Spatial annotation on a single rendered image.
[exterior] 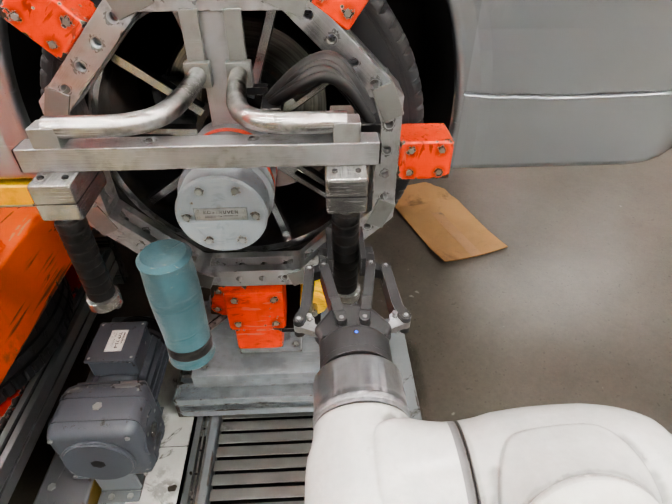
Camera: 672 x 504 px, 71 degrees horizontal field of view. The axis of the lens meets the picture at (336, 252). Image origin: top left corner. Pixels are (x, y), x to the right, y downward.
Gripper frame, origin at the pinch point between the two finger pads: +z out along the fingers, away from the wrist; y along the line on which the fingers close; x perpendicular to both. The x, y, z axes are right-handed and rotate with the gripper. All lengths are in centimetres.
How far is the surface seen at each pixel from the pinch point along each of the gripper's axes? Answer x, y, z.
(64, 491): -70, -63, 2
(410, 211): -82, 38, 127
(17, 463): -60, -70, 4
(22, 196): -12, -64, 36
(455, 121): 2.0, 23.3, 35.6
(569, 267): -83, 95, 87
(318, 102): 2.1, -2.8, 45.9
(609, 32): 18, 47, 35
